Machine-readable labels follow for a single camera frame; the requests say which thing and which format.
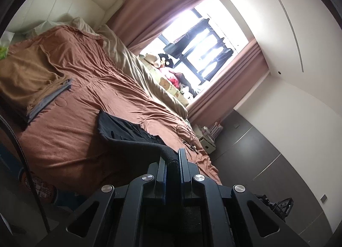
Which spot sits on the grey wall switch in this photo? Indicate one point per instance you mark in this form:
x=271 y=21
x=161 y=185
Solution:
x=323 y=199

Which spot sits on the pink curtain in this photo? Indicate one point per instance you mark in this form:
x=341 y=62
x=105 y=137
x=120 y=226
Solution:
x=232 y=81
x=160 y=1

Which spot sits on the brown folded garment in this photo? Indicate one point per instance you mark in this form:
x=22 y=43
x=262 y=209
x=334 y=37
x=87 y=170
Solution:
x=26 y=76

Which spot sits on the pink plush toy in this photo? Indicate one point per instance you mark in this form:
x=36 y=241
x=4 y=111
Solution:
x=172 y=77

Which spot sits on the white padded headboard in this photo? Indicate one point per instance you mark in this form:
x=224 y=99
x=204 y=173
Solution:
x=66 y=1

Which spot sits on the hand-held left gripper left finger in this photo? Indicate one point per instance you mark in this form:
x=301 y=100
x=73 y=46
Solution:
x=163 y=182

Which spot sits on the dark folded garment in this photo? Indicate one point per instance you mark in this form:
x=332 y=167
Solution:
x=13 y=114

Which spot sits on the red plaid cloth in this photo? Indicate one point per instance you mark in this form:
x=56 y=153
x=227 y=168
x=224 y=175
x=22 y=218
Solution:
x=40 y=188

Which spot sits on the bear print pillow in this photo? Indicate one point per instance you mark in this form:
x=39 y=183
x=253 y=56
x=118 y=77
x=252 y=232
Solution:
x=167 y=86

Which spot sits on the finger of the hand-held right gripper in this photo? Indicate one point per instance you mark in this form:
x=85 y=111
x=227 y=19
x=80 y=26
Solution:
x=263 y=200

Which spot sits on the beige duvet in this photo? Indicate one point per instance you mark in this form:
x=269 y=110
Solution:
x=128 y=62

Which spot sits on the beige plush toy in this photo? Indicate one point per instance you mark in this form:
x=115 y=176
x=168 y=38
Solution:
x=149 y=58

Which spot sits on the orange-brown blanket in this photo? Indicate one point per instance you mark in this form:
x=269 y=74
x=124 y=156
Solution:
x=93 y=81

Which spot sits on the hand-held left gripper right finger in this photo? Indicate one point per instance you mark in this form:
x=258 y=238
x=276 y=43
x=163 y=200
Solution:
x=183 y=180

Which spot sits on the black sweater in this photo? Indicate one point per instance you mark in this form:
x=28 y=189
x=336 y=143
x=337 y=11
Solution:
x=128 y=134

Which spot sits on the black plush toy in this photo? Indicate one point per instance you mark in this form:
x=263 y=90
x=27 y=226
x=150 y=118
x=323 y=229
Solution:
x=165 y=60

